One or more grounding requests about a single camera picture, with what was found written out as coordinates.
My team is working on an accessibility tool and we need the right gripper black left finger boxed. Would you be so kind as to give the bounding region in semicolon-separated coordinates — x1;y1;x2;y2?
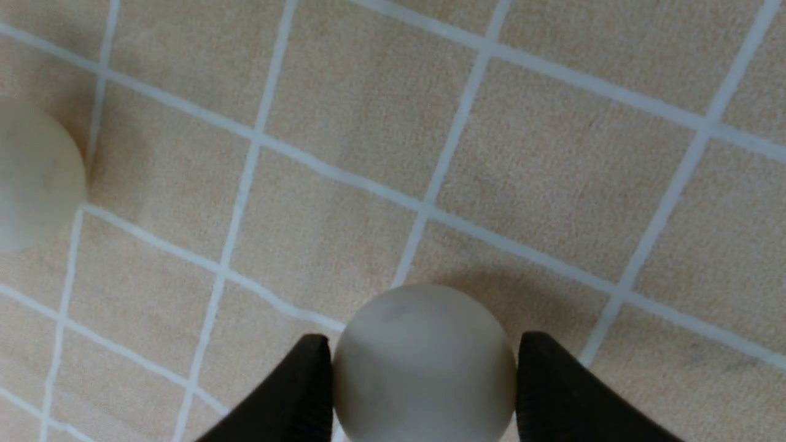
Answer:
199;334;333;441

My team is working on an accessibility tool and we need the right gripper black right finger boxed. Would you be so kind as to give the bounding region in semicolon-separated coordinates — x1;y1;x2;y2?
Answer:
517;331;680;441

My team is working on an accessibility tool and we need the white ball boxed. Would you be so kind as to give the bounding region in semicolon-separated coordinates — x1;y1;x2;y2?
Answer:
1;96;87;255
332;284;516;441

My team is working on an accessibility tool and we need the checkered beige tablecloth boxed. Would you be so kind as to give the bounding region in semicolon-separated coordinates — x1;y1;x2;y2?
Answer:
2;1;784;441

